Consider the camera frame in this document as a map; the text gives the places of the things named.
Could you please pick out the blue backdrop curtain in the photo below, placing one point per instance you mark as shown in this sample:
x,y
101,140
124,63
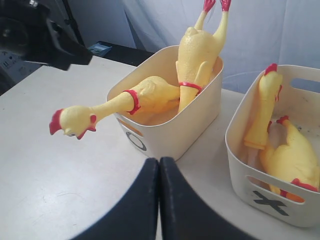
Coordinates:
x,y
259,32

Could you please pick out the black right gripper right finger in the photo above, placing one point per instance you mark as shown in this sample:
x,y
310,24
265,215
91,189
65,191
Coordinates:
x,y
184,215

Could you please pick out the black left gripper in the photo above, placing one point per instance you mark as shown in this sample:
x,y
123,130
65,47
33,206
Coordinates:
x,y
27,31

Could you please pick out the headless yellow chicken body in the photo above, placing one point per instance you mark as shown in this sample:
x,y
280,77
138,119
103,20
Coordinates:
x,y
294,162

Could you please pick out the cream bin with X mark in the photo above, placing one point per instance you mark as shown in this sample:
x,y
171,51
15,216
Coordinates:
x,y
273,146

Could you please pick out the black equipment at table edge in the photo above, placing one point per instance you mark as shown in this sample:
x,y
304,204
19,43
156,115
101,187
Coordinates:
x,y
13,70

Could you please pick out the blue tray on side table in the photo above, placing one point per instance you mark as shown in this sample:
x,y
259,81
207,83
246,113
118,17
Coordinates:
x,y
98,49

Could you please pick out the yellow rubber chicken whole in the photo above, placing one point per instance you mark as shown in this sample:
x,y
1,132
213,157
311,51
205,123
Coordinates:
x,y
198,51
151,95

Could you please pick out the cream bin with O mark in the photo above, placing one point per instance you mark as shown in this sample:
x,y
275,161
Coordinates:
x,y
171,133

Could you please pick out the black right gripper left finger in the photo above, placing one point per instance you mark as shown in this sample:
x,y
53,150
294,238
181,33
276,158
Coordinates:
x,y
135,215

